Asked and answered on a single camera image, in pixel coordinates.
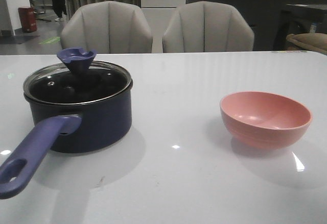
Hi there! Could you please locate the dark sideboard counter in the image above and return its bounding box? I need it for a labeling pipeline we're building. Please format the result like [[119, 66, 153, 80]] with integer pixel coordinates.
[[186, 0, 326, 51]]

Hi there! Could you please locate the left beige upholstered chair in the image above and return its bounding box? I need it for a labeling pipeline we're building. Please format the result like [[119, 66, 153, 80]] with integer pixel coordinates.
[[60, 1, 153, 54]]

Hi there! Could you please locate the glass lid blue knob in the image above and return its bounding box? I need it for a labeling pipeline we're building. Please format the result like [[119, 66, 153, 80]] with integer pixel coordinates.
[[23, 47, 132, 105]]

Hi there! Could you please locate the beige upholstered chair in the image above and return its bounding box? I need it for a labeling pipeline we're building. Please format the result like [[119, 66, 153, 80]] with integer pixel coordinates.
[[162, 1, 254, 53], [60, 1, 153, 54]]

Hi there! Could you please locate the dark side table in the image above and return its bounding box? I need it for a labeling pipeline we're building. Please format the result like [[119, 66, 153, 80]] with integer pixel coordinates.
[[273, 4, 326, 51]]

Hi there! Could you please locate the dark blue saucepan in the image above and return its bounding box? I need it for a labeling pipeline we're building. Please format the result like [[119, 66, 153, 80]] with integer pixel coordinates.
[[0, 81, 133, 200]]

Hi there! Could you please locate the white drawer cabinet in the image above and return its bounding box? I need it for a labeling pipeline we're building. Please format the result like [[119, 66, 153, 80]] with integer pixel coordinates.
[[141, 0, 186, 53]]

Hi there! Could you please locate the right beige upholstered chair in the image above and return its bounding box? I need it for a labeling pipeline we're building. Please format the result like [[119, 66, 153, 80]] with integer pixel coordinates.
[[162, 1, 254, 53]]

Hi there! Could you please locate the pink bowl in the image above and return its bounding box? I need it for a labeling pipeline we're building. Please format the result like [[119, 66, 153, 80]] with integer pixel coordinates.
[[220, 91, 313, 150]]

